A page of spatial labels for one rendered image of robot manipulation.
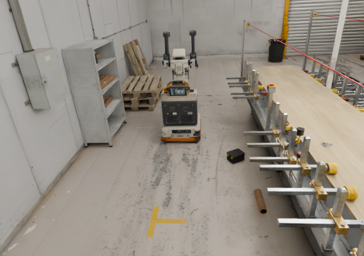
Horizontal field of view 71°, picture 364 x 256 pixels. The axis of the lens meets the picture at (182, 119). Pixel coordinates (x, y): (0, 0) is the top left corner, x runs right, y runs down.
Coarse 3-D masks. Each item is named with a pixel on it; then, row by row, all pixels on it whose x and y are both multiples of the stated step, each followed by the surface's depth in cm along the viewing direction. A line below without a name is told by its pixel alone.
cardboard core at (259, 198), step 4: (256, 192) 286; (260, 192) 284; (256, 196) 281; (260, 196) 278; (256, 200) 279; (260, 200) 273; (260, 204) 269; (264, 204) 269; (260, 208) 264; (264, 208) 262; (260, 212) 265; (264, 212) 266
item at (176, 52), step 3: (174, 51) 394; (177, 51) 393; (180, 51) 393; (183, 51) 392; (174, 54) 393; (177, 54) 392; (180, 54) 391; (183, 54) 391; (174, 57) 394; (183, 57) 394
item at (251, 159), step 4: (252, 160) 209; (256, 160) 208; (260, 160) 208; (264, 160) 208; (268, 160) 208; (272, 160) 207; (276, 160) 207; (280, 160) 207; (284, 160) 207; (288, 160) 206
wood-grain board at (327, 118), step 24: (264, 72) 427; (288, 72) 420; (288, 96) 320; (312, 96) 316; (336, 96) 311; (288, 120) 260; (312, 120) 257; (336, 120) 254; (360, 120) 251; (312, 144) 216; (336, 144) 214; (360, 144) 212; (360, 168) 184; (360, 192) 162; (360, 216) 145
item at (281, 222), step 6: (282, 222) 136; (288, 222) 136; (294, 222) 136; (300, 222) 136; (306, 222) 135; (312, 222) 135; (318, 222) 135; (324, 222) 135; (330, 222) 135; (348, 222) 134; (354, 222) 134; (360, 222) 134; (360, 228) 134
